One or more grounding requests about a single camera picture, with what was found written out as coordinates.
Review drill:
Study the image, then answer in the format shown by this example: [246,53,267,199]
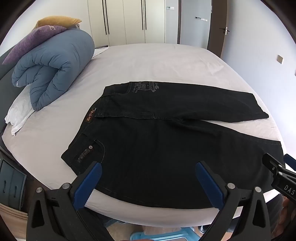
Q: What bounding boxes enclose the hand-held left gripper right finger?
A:
[195,161,272,241]

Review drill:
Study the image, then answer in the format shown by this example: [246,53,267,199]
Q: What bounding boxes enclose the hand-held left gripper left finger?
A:
[26,161,109,241]

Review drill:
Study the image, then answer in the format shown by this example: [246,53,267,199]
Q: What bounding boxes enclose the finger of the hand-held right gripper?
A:
[283,153,296,171]
[262,152,287,174]

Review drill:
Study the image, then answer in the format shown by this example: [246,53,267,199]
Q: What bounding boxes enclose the black pants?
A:
[60,81,286,209]

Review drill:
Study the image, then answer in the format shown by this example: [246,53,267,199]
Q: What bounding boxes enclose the person's right hand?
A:
[282,199,296,239]

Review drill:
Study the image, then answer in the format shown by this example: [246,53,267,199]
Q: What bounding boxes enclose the blue plastic stool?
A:
[130,226,195,241]

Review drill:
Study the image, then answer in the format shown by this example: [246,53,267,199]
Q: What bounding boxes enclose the dark nightstand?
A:
[0,159,27,210]

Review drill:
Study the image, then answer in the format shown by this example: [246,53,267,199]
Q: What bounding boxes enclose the white pillow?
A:
[5,89,36,136]

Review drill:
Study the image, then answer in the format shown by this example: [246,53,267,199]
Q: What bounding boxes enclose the blue folded duvet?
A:
[11,29,95,112]

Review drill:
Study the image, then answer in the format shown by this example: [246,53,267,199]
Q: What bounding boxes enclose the white bed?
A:
[1,43,281,219]

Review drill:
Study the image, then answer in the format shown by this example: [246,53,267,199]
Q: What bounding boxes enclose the grey headboard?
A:
[0,44,21,149]

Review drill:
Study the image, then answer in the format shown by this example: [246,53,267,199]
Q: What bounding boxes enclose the purple pillow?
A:
[2,25,67,65]

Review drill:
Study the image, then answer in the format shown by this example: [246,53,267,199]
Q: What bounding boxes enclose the brown door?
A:
[207,0,232,59]

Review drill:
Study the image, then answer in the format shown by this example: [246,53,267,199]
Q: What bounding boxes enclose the yellow pillow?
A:
[35,16,82,29]

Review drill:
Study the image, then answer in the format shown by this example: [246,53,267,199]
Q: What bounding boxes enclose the white wardrobe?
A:
[87,0,166,47]

